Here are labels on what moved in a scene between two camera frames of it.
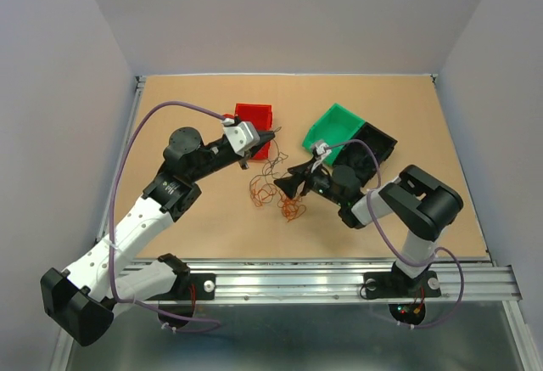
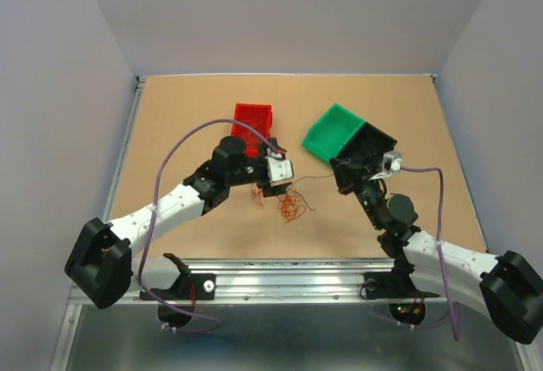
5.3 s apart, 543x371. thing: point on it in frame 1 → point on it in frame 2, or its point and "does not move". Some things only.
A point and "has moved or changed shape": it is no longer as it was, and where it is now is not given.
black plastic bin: [359, 156] does not move
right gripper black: [288, 184] → [347, 177]
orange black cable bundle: [264, 188] has moved or changed shape
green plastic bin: [335, 127] does not move
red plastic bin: [261, 117] does not move
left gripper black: [264, 137] → [274, 189]
